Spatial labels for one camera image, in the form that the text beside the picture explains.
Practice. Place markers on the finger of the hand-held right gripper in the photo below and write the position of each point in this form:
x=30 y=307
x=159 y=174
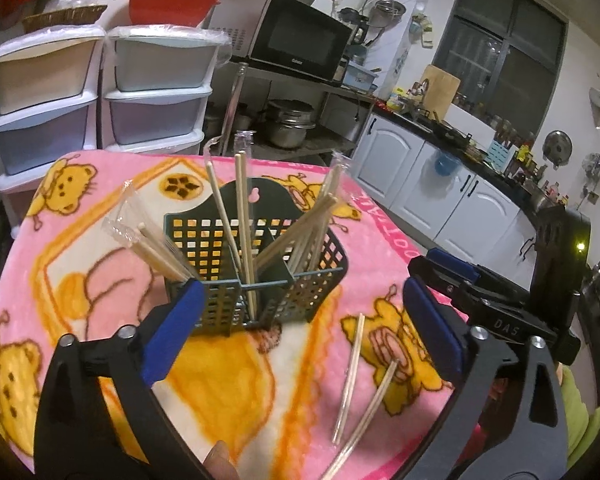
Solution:
x=440 y=282
x=455 y=265

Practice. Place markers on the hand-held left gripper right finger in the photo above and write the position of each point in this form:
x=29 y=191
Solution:
x=432 y=330

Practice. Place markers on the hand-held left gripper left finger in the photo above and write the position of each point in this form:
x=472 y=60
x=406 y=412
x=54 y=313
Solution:
x=172 y=330

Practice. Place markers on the chopstick pair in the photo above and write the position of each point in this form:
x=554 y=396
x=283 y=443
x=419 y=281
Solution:
x=375 y=400
x=350 y=375

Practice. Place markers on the bare wooden chopstick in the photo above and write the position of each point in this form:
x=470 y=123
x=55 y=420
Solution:
x=222 y=210

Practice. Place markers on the bunch of wooden chopsticks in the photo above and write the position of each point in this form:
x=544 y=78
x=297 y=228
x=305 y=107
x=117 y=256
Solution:
x=305 y=240

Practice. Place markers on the green plastic utensil basket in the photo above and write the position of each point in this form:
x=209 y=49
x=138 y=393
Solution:
x=280 y=195

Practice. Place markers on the person's right forearm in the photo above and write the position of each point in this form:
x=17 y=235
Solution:
x=580 y=410

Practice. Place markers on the person's left hand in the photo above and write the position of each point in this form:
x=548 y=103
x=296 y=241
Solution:
x=220 y=462

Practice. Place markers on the blue hanging bowl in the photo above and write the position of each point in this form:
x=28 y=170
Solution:
x=446 y=165

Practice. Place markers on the pink printed blanket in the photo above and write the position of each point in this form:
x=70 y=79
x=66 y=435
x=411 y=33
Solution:
x=70 y=280

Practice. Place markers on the white kitchen cabinets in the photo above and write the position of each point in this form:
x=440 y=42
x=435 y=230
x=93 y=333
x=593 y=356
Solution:
x=405 y=160

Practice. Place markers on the teal knife block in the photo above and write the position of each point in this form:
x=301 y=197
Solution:
x=500 y=155

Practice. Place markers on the hanging steel pot lid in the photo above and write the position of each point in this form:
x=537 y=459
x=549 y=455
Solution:
x=557 y=147

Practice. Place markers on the wooden cutting board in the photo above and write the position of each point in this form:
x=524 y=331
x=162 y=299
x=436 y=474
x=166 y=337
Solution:
x=442 y=92

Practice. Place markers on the dark framed window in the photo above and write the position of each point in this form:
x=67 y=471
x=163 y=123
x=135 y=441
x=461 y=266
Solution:
x=520 y=80

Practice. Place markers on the steel pot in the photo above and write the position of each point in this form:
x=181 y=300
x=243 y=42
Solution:
x=290 y=127

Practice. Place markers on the metal kitchen rack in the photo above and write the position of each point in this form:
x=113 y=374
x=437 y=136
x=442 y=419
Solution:
x=237 y=110

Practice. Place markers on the dark electric kettle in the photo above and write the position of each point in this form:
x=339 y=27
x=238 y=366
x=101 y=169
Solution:
x=355 y=27

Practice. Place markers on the hanging metal strainer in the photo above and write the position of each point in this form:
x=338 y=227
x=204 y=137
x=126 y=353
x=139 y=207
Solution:
x=387 y=12

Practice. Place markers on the white plastic drawer unit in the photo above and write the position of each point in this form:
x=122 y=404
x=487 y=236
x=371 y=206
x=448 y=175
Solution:
x=160 y=60

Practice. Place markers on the microwave oven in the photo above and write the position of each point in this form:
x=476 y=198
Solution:
x=300 y=35

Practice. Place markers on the cream plastic drawer tower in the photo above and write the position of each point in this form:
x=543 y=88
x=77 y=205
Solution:
x=40 y=75

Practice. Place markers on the red plastic basin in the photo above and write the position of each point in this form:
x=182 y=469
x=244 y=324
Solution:
x=170 y=7

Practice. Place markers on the wicker basket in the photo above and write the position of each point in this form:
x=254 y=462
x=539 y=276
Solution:
x=65 y=17

